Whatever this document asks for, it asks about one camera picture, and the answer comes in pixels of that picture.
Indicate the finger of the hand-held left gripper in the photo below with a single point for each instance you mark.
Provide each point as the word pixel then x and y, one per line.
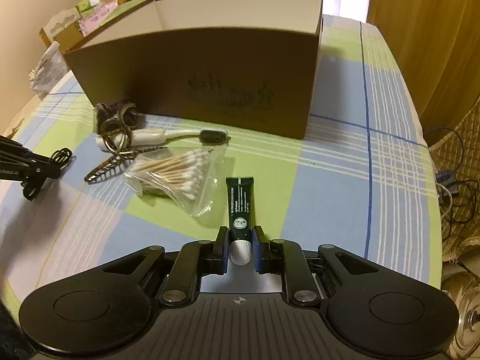
pixel 48 170
pixel 33 190

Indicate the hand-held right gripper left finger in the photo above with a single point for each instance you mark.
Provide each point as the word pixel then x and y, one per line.
pixel 224 249

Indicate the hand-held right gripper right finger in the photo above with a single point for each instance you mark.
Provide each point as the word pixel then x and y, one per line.
pixel 256 249

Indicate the dark green tube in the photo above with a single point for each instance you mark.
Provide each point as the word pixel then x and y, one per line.
pixel 240 210

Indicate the leopard print hair clip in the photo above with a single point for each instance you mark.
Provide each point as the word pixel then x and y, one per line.
pixel 107 165

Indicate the brown velvet scrunchie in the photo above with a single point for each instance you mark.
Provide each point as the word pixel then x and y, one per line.
pixel 108 114

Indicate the bag of cotton swabs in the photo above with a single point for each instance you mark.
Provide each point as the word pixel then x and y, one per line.
pixel 176 172

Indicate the white toothbrush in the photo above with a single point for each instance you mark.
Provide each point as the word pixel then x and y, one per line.
pixel 150 135

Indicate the brown cardboard box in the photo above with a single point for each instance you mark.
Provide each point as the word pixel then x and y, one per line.
pixel 225 82

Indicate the checked blue green tablecloth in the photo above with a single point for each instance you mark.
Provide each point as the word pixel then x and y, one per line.
pixel 337 195

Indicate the printed clear plastic bag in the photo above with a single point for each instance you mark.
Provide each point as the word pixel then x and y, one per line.
pixel 47 69

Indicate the carton with white scalloped flap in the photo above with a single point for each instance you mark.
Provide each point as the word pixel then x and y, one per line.
pixel 60 26

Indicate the pink white carton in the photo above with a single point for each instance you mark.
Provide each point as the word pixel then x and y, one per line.
pixel 97 17

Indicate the small green tissue pack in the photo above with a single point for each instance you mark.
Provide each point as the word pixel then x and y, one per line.
pixel 88 4

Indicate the blue black charger plug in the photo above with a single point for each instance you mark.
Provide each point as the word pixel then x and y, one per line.
pixel 445 180

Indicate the shiny metallic object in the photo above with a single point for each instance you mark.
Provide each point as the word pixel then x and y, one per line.
pixel 470 318

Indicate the chair with quilted cushion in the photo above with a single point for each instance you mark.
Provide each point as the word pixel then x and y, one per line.
pixel 468 131

